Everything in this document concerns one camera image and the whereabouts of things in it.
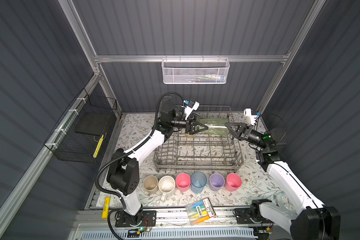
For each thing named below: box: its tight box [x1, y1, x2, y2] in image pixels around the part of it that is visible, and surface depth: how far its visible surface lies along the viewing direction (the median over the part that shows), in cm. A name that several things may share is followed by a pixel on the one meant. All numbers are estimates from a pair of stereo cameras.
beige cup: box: [143, 175, 159, 194], surface depth 79 cm
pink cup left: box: [175, 173, 191, 192], surface depth 79 cm
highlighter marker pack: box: [186, 197, 217, 226], surface depth 76 cm
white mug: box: [158, 175, 176, 202], surface depth 80 cm
